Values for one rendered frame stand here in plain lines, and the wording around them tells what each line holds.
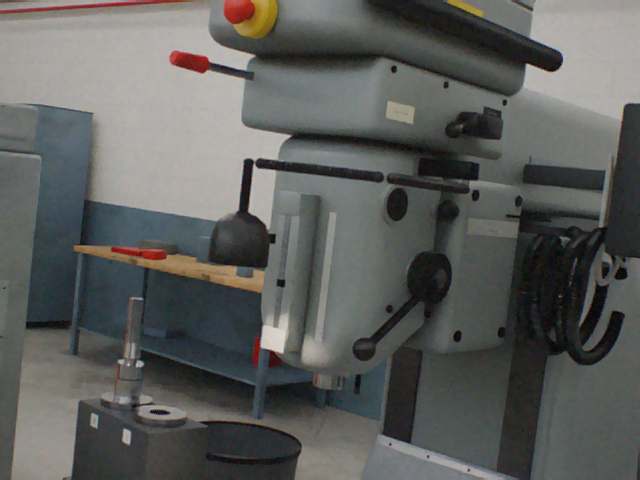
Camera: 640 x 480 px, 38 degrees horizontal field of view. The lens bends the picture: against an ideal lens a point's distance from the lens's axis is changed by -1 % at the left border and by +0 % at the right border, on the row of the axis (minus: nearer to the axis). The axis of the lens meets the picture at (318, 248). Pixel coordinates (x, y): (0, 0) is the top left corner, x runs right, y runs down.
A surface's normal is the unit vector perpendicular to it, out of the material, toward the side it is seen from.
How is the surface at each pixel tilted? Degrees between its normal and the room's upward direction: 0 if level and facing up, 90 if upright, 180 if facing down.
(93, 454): 90
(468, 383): 90
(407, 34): 90
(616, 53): 90
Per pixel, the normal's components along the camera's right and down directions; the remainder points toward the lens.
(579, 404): 0.76, 0.11
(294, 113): -0.64, -0.03
